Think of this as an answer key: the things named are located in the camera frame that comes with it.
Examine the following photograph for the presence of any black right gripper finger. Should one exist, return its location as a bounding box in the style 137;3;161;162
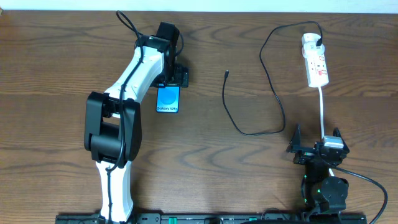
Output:
286;124;301;153
332;128;345;145

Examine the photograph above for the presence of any blue Galaxy smartphone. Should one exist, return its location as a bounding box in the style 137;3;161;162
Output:
156;86;180;113

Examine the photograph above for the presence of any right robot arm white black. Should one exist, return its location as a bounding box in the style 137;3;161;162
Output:
286;125;349;214

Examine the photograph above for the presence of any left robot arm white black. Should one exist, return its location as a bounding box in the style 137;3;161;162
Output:
84;22;189;223

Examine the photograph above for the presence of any white power strip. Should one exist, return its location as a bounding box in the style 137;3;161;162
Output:
302;33;329;88

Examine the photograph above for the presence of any black right camera cable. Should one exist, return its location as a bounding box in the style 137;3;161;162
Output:
320;152;389;224

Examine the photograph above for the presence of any black camera cable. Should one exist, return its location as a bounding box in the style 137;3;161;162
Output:
105;10;185;223
320;152;389;224

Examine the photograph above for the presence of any white power strip cord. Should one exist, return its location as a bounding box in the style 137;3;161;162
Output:
317;86;335;177

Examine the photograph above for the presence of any black left camera cable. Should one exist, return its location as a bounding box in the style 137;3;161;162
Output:
105;10;185;223

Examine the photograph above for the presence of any black USB charging cable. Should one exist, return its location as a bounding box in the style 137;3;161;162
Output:
221;21;323;137

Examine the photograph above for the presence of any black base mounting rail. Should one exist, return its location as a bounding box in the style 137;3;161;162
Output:
55;212;368;224

